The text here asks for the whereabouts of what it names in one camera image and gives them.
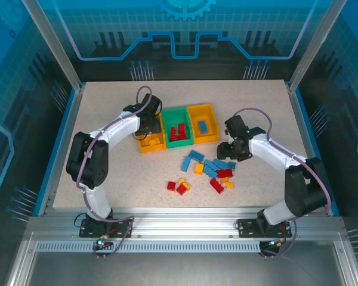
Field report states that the yellow plastic bin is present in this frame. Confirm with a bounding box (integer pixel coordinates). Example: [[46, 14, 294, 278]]
[[137, 114, 168, 154], [186, 102, 221, 145]]

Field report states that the green plastic bin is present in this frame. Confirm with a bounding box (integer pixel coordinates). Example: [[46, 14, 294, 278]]
[[160, 106, 196, 150]]

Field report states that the blue table edge trim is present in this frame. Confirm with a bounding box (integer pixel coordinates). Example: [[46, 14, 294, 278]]
[[295, 88, 340, 217], [32, 88, 79, 217]]

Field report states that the small connector board with lights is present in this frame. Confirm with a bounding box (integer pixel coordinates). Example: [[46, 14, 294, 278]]
[[92, 235, 113, 250], [261, 239, 287, 251]]

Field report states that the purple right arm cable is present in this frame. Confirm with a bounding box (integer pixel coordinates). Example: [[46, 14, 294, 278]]
[[233, 106, 332, 259]]

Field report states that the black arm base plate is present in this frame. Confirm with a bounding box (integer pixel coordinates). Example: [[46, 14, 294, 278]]
[[78, 217, 134, 239], [237, 217, 289, 239]]

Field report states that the wide aluminium frame rail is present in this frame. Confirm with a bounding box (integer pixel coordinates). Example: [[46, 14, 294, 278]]
[[26, 207, 345, 242]]

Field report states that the slotted aluminium cable strip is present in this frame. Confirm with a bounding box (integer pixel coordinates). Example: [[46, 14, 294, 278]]
[[35, 241, 263, 254]]

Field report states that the aluminium frame post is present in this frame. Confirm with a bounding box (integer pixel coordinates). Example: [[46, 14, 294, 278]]
[[20, 0, 87, 92], [287, 0, 347, 92]]

